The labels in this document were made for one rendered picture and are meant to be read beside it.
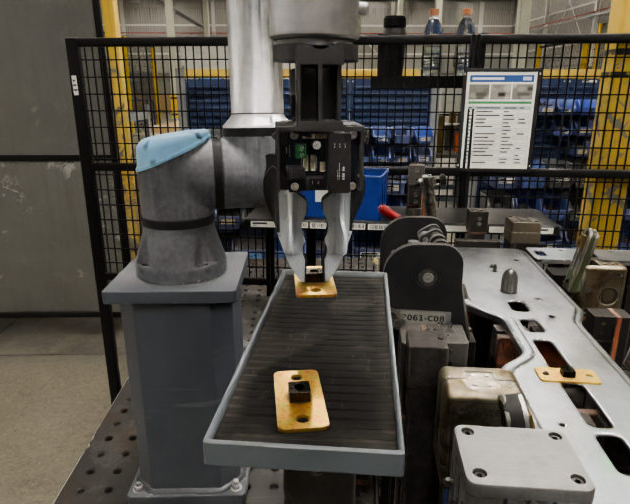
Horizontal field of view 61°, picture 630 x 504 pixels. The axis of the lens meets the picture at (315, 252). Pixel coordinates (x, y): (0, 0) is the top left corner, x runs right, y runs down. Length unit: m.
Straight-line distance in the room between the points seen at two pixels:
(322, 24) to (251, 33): 0.44
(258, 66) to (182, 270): 0.34
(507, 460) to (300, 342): 0.21
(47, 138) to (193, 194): 2.32
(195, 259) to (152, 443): 0.33
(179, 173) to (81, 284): 2.49
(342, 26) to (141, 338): 0.62
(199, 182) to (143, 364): 0.31
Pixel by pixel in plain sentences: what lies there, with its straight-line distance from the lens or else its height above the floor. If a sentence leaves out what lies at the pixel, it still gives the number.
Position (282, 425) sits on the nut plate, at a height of 1.16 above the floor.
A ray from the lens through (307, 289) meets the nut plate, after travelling 0.50.
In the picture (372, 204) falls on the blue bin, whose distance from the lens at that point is 1.55.
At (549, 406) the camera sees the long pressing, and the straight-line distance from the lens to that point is 0.79.
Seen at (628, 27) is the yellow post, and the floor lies 1.57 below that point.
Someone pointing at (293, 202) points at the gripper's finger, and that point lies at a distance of 0.48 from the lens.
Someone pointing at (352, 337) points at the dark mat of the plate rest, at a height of 1.16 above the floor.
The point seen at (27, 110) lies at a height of 1.29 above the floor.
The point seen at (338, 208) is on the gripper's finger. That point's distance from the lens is 0.49.
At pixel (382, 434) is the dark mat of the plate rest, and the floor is 1.16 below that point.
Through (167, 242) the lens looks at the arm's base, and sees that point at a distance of 0.87.
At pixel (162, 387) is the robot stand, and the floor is 0.93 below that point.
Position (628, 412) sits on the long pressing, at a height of 1.00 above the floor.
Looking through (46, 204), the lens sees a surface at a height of 0.80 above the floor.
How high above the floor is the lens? 1.40
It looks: 17 degrees down
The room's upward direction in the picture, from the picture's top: straight up
